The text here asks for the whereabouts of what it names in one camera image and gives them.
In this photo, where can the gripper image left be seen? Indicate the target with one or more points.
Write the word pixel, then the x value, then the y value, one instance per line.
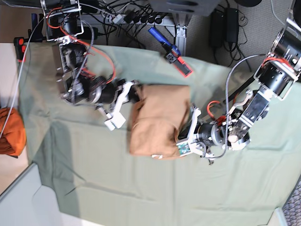
pixel 101 93

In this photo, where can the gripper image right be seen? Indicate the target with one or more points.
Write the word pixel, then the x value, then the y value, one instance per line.
pixel 207 133

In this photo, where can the tan orange T-shirt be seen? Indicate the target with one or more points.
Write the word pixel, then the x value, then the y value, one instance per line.
pixel 157 119

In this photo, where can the grey power strip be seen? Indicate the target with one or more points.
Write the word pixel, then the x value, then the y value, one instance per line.
pixel 160 19

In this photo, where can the light green table cloth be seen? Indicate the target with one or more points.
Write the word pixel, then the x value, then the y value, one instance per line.
pixel 96 178

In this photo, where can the black power adapter right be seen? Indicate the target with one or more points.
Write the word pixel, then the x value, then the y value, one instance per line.
pixel 216 29

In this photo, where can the black power adapter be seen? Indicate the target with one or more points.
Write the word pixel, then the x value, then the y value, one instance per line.
pixel 216 29
pixel 232 25

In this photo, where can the folded dark orange cloth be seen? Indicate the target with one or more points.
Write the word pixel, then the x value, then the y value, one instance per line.
pixel 13 139

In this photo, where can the patterned grey mat corner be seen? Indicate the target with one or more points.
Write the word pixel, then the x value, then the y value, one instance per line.
pixel 292 208

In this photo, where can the white plastic bin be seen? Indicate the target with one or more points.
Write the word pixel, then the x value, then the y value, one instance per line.
pixel 26 202

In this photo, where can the blue handled clamp centre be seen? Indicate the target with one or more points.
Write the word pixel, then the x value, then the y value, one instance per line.
pixel 173 55

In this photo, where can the blue handled clamp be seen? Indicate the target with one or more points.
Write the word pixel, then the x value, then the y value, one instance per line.
pixel 173 55
pixel 36 32

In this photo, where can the aluminium frame post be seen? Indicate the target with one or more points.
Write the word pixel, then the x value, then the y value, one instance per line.
pixel 181 22

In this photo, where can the blue handled clamp left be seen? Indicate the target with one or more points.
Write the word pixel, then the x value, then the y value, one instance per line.
pixel 36 32

